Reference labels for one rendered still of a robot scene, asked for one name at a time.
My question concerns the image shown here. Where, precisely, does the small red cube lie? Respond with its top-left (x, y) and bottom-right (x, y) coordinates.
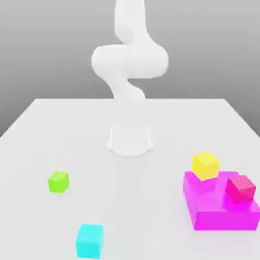
top-left (224, 175), bottom-right (256, 204)

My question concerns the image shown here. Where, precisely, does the large magenta box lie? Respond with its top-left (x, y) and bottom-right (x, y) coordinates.
top-left (182, 171), bottom-right (260, 231)

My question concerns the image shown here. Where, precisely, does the small cyan cube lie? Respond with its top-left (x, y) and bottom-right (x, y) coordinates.
top-left (76, 223), bottom-right (104, 260)

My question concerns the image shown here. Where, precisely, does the small green cube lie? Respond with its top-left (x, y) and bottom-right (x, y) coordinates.
top-left (47, 171), bottom-right (70, 193)

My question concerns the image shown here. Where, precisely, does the small yellow cube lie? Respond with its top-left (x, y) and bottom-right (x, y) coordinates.
top-left (191, 151), bottom-right (221, 181)

